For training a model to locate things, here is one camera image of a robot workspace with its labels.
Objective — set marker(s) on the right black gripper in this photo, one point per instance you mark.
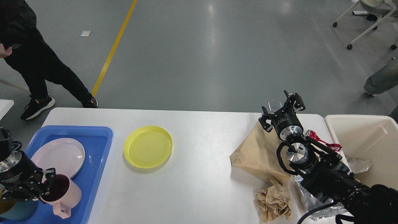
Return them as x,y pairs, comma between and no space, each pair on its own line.
286,124

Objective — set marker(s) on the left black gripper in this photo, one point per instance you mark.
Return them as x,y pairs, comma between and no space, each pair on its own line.
18,170

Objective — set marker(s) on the pink mug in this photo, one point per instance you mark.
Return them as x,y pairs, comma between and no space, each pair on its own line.
63,196

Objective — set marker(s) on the brown paper bag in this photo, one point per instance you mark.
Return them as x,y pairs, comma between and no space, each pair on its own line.
257,155

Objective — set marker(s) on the yellow plate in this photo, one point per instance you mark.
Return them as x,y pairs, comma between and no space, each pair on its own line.
148,147

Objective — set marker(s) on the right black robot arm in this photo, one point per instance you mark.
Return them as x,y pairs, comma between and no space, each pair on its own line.
324,174

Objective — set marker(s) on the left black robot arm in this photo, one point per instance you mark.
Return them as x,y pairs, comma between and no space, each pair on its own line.
8,144

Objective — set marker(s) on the floor socket plate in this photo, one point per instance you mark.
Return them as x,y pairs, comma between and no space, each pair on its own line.
274,105

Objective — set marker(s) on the crushed red can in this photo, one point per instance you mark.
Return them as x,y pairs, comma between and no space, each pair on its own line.
323,141

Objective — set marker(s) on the pink plate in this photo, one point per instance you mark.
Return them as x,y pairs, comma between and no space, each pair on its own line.
66,155

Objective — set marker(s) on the blue yellow cup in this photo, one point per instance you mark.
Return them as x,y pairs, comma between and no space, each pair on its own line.
20,210

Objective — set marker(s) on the blue plastic tray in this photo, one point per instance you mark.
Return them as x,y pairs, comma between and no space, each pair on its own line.
96,142

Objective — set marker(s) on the crumpled brown paper ball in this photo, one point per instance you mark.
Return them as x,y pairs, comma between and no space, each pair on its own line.
273,202

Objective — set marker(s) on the crumpled foil in bin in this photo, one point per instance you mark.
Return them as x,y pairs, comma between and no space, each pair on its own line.
358,165

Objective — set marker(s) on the beige waste bin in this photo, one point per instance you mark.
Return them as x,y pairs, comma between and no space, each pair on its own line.
367,137

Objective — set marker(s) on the aluminium foil tray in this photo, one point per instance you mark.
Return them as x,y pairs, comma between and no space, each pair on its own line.
309,202

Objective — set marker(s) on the person in grey jeans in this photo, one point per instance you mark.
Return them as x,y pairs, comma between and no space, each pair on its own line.
382,80

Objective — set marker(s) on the person in black clothes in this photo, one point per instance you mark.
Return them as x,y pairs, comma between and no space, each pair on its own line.
24,49

